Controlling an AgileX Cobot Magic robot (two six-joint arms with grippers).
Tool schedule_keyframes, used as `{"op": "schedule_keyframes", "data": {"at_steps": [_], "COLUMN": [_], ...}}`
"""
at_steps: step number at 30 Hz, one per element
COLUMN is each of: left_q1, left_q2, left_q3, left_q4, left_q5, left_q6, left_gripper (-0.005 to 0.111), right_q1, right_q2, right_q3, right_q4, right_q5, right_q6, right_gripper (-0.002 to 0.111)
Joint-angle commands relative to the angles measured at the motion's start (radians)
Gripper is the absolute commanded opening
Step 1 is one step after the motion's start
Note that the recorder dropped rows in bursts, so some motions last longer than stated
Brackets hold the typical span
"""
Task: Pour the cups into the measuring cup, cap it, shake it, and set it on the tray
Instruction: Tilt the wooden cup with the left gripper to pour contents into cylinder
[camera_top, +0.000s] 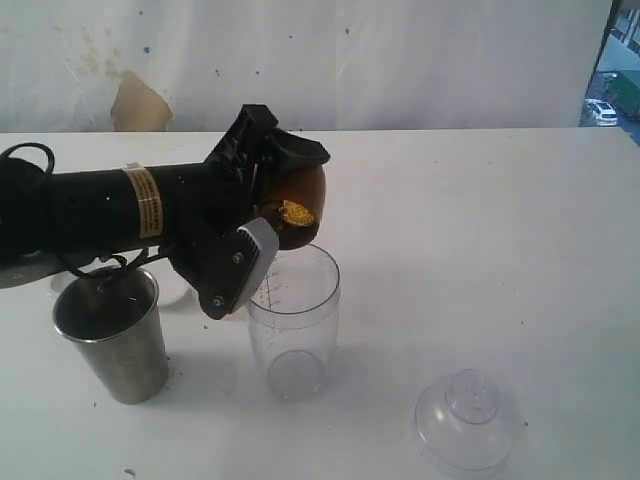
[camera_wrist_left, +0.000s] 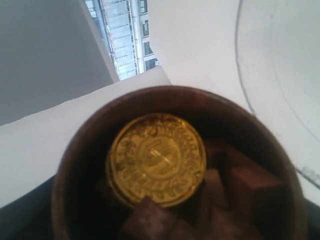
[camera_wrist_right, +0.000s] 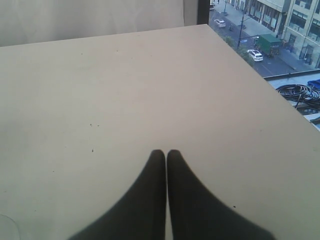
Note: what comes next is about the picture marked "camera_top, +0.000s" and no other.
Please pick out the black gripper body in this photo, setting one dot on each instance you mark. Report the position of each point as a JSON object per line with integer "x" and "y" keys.
{"x": 205, "y": 202}

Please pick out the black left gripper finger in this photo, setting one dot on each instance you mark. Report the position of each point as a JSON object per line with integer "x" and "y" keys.
{"x": 286, "y": 159}

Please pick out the brown wooden bowl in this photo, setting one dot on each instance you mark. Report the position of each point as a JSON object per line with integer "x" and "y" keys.
{"x": 311, "y": 194}

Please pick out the stainless steel cup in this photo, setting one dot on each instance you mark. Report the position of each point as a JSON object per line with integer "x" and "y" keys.
{"x": 113, "y": 321}

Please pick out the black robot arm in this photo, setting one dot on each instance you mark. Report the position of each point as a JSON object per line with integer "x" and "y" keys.
{"x": 53, "y": 222}

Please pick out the clear plastic shaker body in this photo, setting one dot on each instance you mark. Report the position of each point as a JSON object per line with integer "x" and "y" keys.
{"x": 294, "y": 318}

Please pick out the clear dome lid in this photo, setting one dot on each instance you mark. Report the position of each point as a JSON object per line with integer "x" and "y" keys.
{"x": 467, "y": 421}

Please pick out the white rectangular tray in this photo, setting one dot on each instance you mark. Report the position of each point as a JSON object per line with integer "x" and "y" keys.
{"x": 172, "y": 288}

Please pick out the green container outside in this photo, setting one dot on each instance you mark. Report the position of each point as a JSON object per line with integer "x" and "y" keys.
{"x": 622, "y": 92}

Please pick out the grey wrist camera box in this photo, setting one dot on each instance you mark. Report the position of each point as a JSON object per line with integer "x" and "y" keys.
{"x": 225, "y": 270}

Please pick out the black metal frame post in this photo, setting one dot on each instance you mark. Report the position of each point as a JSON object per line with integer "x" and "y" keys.
{"x": 614, "y": 11}

